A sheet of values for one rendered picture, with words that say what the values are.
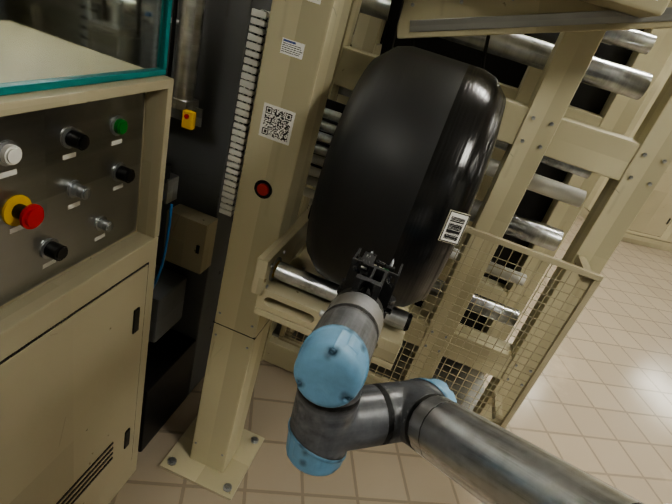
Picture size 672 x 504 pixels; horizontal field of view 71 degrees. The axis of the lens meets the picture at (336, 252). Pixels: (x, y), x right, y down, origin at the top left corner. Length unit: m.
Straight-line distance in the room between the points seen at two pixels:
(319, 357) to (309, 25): 0.73
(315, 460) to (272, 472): 1.27
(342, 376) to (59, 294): 0.65
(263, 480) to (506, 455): 1.40
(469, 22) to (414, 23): 0.14
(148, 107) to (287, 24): 0.33
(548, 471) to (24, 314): 0.82
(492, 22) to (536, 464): 1.11
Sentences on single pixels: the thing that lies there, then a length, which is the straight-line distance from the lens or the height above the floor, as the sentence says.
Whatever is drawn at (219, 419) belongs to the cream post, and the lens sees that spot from 1.63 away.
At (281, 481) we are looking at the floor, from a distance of 1.84.
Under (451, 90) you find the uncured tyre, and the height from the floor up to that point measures 1.41.
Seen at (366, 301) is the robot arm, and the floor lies 1.19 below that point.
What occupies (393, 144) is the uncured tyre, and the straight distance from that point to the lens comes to 0.85.
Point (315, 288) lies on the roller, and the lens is 1.10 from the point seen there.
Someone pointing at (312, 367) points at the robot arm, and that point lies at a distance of 0.49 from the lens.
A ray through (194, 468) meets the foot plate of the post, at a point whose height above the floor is 0.01.
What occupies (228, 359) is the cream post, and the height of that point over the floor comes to 0.51.
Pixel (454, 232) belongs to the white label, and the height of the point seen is 1.20.
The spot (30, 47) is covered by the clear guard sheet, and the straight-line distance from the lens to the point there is 0.82.
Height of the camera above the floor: 1.51
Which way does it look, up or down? 28 degrees down
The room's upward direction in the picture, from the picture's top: 17 degrees clockwise
